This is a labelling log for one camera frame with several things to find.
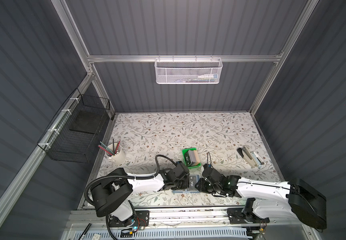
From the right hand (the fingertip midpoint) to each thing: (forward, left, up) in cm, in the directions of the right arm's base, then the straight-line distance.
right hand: (196, 188), depth 81 cm
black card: (+3, +2, -1) cm, 4 cm away
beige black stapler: (+24, -35, -4) cm, 43 cm away
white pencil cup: (+15, +44, +8) cm, 47 cm away
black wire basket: (+17, +61, +28) cm, 69 cm away
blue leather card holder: (-1, +4, -2) cm, 5 cm away
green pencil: (+20, +52, +12) cm, 57 cm away
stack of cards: (+17, +2, +2) cm, 18 cm away
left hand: (+2, +3, 0) cm, 3 cm away
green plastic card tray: (+25, +5, -1) cm, 26 cm away
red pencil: (+22, +45, +12) cm, 52 cm away
